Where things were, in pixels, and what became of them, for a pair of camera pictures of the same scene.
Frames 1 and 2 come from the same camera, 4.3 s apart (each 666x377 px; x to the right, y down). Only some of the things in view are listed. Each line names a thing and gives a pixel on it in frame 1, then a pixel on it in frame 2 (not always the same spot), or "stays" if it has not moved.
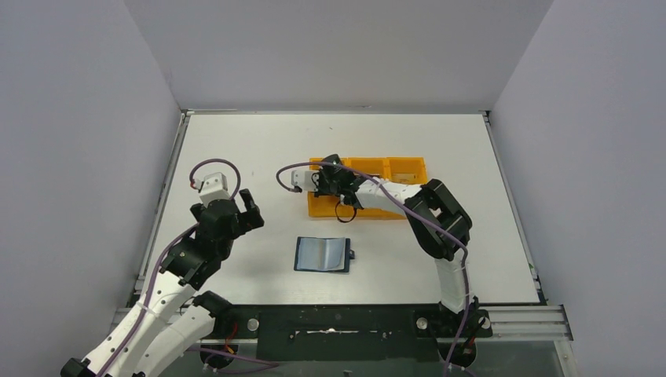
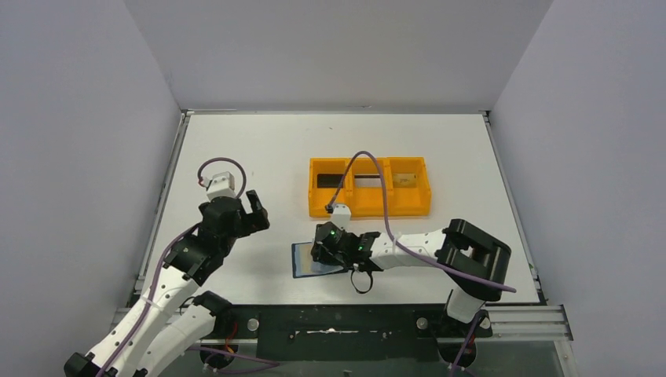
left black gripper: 243,214 stays
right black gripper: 320,189 to 321,254
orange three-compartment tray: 404,170 stays
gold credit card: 404,177 stays
